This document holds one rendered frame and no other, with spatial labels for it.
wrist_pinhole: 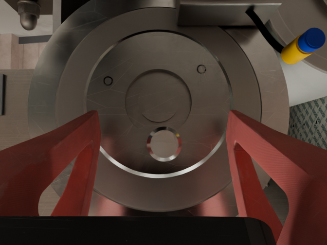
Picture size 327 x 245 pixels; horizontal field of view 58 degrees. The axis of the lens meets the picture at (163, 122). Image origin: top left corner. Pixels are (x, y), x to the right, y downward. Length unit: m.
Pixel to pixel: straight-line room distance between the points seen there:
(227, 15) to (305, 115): 0.26
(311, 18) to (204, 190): 0.12
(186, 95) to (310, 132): 0.26
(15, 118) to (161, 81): 0.43
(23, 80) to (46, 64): 0.38
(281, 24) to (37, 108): 0.15
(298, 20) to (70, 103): 0.14
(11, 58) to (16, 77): 3.26
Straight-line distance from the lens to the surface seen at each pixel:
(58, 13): 0.20
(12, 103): 0.56
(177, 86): 0.15
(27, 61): 3.86
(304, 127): 0.40
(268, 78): 0.18
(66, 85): 0.17
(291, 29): 0.20
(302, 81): 0.22
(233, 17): 0.17
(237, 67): 0.17
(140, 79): 0.15
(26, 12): 0.57
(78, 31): 0.18
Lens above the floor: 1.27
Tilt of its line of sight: 4 degrees down
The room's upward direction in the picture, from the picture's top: 180 degrees clockwise
